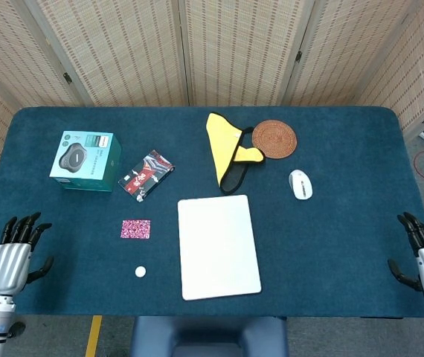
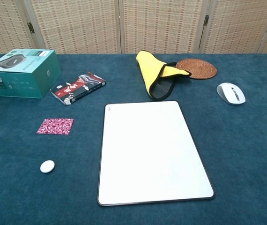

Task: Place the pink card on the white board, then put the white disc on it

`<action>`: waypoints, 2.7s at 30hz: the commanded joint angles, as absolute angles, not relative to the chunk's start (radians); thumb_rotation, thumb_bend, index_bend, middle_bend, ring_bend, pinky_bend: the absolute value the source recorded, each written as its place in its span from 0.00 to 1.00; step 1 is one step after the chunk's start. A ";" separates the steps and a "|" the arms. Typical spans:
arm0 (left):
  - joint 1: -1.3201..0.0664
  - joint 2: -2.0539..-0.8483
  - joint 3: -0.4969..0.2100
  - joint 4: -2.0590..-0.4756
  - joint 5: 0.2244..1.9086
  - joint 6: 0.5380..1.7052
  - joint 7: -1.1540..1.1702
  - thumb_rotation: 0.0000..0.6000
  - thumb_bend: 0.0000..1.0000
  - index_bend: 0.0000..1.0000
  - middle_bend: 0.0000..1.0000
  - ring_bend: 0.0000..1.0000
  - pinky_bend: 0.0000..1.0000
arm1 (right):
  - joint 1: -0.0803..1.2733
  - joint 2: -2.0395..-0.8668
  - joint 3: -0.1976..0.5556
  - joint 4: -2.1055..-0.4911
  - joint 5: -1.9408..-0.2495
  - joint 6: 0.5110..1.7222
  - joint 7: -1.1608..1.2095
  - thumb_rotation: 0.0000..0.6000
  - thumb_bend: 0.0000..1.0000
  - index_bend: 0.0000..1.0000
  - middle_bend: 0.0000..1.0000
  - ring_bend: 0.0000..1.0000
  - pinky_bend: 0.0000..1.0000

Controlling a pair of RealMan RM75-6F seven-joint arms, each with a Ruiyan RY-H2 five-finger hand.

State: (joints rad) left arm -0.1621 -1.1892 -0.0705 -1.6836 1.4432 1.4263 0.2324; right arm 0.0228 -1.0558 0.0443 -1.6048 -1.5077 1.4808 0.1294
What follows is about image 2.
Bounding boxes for yellow cloth black trim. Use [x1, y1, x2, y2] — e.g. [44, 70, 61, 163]
[135, 50, 192, 101]

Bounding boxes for white rectangular board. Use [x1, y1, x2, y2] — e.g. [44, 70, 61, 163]
[97, 100, 215, 207]

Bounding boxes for white grey computer mouse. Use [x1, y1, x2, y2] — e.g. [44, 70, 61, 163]
[216, 82, 246, 105]

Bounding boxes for teal speaker carton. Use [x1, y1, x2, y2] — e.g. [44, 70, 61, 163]
[0, 48, 62, 99]

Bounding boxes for pink patterned card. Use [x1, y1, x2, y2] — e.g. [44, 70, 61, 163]
[36, 118, 74, 136]

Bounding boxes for red black patterned packet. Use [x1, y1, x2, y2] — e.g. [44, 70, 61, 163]
[50, 71, 107, 106]

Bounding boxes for brown woven rattan coaster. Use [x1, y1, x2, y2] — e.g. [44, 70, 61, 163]
[176, 58, 218, 80]

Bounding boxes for blue velvet tablecloth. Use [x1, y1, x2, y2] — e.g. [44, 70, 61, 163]
[0, 53, 267, 225]

